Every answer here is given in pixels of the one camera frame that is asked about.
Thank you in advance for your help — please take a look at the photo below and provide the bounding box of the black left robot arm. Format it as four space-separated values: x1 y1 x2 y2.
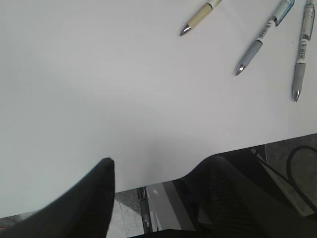
0 150 317 238

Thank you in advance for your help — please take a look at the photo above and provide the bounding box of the cream white ballpoint pen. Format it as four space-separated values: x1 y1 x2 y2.
179 0 222 36

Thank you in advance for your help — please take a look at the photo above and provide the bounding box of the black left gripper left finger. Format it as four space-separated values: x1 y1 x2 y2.
0 158 115 238

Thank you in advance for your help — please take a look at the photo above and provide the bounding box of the grey metal table frame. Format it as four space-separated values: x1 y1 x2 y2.
137 181 195 234

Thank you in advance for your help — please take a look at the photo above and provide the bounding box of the grey patterned ballpoint pen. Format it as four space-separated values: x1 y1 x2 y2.
292 0 316 102

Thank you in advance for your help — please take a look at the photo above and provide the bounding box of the light blue ballpoint pen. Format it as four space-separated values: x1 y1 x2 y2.
235 0 295 76

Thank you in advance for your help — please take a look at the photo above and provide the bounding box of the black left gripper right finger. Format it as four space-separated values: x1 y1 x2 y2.
201 156 317 238

